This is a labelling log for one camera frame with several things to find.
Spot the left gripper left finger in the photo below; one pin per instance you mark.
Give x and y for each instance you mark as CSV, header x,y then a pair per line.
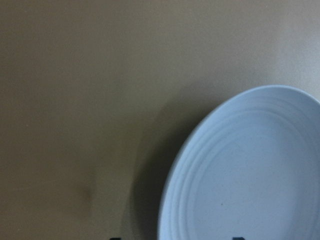
x,y
115,238

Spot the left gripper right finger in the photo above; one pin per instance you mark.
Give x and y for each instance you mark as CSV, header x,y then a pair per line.
x,y
238,238

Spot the blue plate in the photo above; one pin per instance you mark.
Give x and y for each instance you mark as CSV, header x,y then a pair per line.
x,y
250,169

